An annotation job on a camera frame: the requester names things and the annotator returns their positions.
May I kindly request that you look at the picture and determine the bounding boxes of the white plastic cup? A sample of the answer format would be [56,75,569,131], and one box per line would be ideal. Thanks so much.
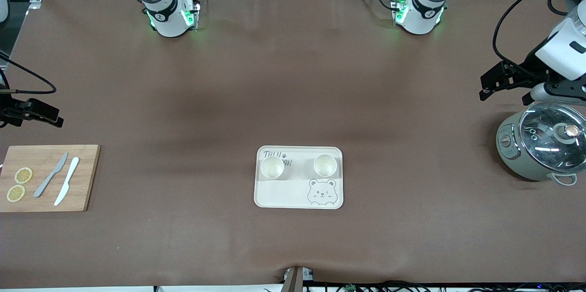
[313,154,338,178]
[260,156,285,180]

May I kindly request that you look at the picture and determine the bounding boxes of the brown camera mount post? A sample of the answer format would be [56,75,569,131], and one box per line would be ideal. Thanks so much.
[282,266,315,292]

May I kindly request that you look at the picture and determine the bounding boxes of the brown table mat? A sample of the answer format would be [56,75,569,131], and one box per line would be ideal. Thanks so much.
[0,0,586,289]

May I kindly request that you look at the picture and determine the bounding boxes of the grey-green rice cooker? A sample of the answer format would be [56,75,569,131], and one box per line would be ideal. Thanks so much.
[496,102,586,186]

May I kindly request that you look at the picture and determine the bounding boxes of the grey plastic knife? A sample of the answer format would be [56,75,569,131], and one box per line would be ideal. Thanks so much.
[33,152,69,199]

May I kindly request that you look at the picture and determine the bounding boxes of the white plastic knife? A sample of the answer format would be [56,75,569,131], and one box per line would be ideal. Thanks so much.
[54,157,80,206]

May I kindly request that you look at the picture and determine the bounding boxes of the cream tray with bear print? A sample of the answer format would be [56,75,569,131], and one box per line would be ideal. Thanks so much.
[254,146,344,210]

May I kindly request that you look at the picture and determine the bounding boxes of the wooden cutting board, metal handle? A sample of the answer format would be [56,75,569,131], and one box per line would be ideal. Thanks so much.
[0,144,101,213]

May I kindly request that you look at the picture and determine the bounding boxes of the glass cooker lid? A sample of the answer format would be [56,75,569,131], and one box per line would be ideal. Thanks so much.
[519,103,586,174]

